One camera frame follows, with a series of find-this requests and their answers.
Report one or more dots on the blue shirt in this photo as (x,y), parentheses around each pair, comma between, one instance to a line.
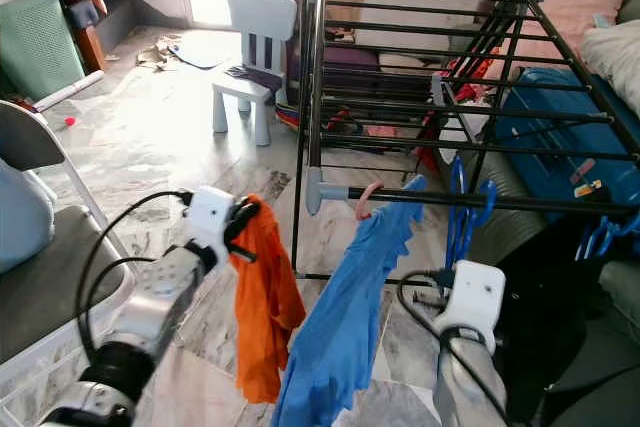
(345,317)

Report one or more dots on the blue white floor mat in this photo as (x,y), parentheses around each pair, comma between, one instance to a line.
(195,52)

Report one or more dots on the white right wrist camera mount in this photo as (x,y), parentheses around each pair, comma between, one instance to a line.
(472,305)

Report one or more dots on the pink fleece blanket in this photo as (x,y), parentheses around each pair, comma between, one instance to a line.
(585,7)

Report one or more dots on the purple seat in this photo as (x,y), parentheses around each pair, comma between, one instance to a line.
(345,62)

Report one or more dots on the black metal drying rack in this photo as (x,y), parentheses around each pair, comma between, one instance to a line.
(530,202)

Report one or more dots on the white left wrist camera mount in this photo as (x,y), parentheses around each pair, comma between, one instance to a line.
(210,217)

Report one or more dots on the white garment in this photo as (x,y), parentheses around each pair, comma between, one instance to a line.
(455,122)

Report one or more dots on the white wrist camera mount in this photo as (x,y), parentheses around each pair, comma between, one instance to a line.
(210,217)
(472,305)

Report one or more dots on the black garment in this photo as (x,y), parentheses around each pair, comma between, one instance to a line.
(550,317)

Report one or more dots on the beige floor cloth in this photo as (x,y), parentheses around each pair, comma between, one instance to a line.
(155,52)

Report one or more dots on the blue plastic hanger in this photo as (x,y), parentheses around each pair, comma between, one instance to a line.
(490,202)
(457,212)
(605,237)

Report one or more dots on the grey folding chair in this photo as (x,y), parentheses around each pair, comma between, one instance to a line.
(60,297)

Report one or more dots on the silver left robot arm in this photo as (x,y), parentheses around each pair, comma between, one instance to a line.
(160,297)

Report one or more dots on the orange shirt with round badge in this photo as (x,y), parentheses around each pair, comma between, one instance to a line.
(265,317)

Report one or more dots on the small pink ball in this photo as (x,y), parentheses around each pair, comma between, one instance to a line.
(71,120)

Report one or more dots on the blue suitcase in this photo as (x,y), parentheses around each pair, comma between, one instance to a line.
(560,137)

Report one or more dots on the wooden stair post with clothes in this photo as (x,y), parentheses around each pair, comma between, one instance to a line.
(80,2)

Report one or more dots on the white plastic child chair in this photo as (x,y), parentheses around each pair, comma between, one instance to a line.
(260,17)

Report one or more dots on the beige pillow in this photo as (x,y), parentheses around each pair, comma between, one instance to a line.
(615,57)

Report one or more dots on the pink hanger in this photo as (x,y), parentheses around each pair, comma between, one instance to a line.
(363,200)

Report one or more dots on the green panel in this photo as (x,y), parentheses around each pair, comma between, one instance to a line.
(40,47)

